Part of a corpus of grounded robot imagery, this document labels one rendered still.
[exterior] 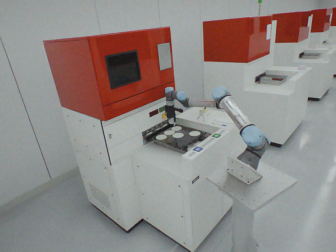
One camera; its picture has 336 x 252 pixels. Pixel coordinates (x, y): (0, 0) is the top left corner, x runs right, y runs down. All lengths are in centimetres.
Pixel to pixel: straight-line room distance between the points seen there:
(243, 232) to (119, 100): 136
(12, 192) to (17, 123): 84
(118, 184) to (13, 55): 183
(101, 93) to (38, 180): 200
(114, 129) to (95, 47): 63
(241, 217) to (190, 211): 37
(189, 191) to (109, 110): 83
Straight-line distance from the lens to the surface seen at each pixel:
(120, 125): 191
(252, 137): 152
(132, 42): 186
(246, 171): 162
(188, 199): 179
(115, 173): 203
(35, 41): 315
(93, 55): 167
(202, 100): 197
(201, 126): 220
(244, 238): 204
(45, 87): 318
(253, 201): 154
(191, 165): 166
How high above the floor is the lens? 184
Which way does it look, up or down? 24 degrees down
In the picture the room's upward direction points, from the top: 6 degrees counter-clockwise
